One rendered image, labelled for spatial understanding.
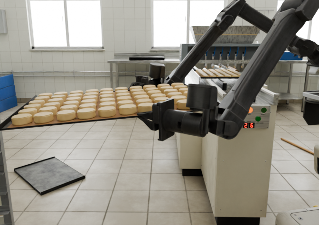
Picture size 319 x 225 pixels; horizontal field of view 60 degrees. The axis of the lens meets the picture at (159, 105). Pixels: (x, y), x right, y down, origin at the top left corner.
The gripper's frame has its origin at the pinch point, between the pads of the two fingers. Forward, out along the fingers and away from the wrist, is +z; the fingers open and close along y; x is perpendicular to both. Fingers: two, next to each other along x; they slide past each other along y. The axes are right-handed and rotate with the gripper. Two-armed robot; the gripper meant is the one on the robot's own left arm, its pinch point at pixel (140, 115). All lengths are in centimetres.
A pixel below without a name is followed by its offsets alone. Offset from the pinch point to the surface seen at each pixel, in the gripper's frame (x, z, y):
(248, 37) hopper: 176, 24, -20
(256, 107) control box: 101, -5, 19
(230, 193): 96, 7, 76
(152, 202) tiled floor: 93, 66, 100
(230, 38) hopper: 168, 36, -20
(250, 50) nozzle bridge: 179, 23, -10
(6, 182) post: -9, 66, 36
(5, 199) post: -10, 67, 43
